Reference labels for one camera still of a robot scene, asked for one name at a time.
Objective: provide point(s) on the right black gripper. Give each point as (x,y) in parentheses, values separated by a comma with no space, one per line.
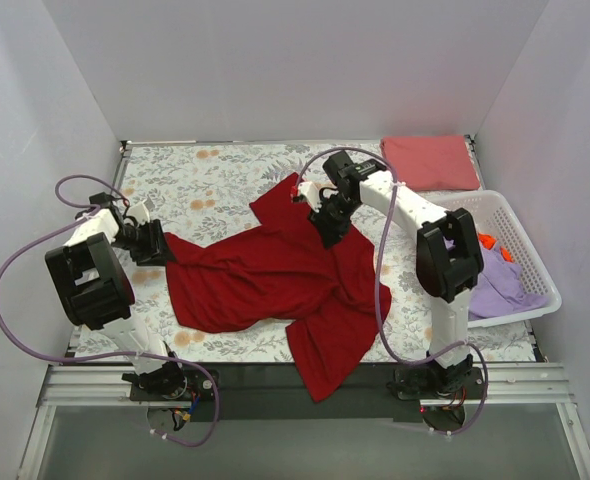
(332,226)

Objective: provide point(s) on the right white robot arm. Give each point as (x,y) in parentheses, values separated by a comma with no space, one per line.
(448,258)

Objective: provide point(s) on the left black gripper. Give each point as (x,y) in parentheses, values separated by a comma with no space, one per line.
(151,243)

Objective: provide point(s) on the lavender t shirt in basket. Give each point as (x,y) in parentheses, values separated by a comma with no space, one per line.
(499,291)

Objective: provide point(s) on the white plastic laundry basket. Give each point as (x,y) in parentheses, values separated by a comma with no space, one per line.
(494,216)

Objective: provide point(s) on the floral patterned table cloth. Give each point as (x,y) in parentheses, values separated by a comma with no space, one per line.
(202,194)

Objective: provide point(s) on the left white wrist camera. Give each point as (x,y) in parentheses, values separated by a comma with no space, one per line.
(139,213)

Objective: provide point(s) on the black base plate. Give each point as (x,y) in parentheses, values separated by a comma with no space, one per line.
(172,385)
(422,383)

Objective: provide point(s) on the folded pink t shirt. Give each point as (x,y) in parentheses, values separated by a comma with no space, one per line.
(431,163)

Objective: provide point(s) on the orange garment in basket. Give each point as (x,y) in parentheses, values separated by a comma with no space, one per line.
(491,243)

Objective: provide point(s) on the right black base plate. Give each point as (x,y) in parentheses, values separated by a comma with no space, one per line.
(422,383)

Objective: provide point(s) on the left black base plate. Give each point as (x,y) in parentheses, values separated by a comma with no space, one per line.
(172,385)

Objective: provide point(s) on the aluminium frame rail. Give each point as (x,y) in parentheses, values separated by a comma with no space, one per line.
(89,425)

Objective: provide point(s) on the dark red t shirt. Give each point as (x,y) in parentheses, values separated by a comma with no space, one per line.
(281,270)

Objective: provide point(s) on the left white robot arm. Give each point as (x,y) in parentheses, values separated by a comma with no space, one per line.
(96,292)

